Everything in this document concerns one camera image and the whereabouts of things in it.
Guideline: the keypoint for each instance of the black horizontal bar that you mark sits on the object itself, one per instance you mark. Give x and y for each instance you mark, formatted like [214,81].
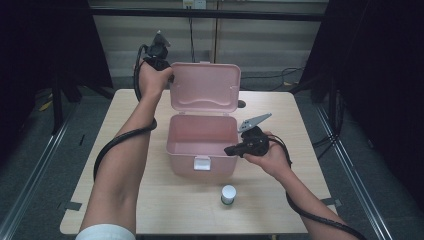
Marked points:
[233,14]

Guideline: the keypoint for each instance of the black curtain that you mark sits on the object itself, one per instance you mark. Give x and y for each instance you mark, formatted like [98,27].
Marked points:
[50,40]
[383,83]

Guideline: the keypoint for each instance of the person's white sleeve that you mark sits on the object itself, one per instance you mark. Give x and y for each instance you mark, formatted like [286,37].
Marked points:
[105,232]

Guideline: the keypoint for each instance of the aluminium floor rail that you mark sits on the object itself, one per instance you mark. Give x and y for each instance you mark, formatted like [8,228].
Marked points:
[40,166]
[353,173]

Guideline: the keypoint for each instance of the grey tape piece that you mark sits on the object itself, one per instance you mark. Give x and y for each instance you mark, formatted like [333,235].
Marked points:
[331,202]
[73,206]

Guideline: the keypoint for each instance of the person's left hand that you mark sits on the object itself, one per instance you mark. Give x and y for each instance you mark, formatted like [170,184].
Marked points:
[151,80]

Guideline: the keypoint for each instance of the small white bottle green base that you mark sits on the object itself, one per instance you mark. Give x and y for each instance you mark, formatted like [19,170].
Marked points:
[228,194]

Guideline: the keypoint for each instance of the black metal stand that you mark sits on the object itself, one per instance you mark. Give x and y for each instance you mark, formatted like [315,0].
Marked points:
[335,106]
[57,106]

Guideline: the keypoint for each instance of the person's right hand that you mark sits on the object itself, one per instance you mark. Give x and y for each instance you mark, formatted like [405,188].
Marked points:
[275,160]

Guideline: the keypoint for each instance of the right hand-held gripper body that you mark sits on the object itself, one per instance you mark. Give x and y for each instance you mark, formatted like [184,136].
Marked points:
[256,143]

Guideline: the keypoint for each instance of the black round table grommet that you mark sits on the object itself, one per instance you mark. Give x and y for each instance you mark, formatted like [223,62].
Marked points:
[242,104]

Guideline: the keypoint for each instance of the small black tape strip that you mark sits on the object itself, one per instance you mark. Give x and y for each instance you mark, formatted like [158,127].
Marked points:
[82,140]

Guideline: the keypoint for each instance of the white wall socket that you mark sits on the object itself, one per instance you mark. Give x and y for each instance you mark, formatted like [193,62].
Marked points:
[195,4]

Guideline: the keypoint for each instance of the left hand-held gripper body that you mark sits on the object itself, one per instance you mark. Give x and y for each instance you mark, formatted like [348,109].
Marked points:
[157,53]

